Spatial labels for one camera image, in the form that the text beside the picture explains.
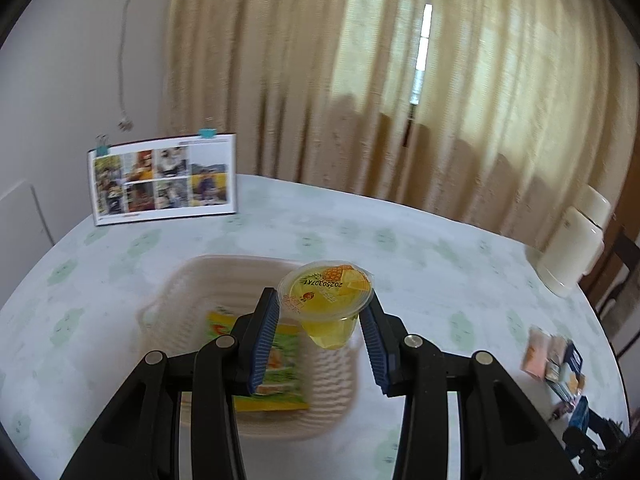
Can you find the photo calendar card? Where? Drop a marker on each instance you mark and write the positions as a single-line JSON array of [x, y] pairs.
[[161, 179]]

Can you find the blue snack packet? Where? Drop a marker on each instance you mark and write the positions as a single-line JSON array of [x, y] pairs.
[[579, 421]]

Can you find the dark wooden chair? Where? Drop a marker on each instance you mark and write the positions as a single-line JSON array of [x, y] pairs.
[[620, 303]]

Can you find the yellow jelly cup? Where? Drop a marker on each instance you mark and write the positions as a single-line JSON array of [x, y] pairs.
[[325, 298]]

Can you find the green patterned tablecloth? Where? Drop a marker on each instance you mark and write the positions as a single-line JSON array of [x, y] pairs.
[[70, 336]]

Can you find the navy soda cracker pack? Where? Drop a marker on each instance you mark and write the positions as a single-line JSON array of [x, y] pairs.
[[565, 377]]

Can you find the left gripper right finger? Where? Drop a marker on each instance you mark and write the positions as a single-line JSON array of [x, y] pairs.
[[502, 434]]

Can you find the pink plastic basket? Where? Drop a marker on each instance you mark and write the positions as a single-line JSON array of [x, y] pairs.
[[202, 300]]

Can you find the cream thermos jug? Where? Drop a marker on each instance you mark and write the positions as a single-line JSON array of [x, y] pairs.
[[576, 244]]

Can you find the beige curtain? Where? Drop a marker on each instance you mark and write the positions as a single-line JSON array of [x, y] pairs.
[[496, 113]]

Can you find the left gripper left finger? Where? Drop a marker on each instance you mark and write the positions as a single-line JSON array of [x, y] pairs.
[[137, 434]]

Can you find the orange wafer packet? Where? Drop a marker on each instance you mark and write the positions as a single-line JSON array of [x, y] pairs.
[[535, 358]]

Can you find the green peanut snack bag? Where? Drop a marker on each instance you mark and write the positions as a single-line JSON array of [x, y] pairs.
[[282, 388]]

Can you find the small silver blue sachet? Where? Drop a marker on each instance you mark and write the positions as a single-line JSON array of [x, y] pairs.
[[555, 358]]

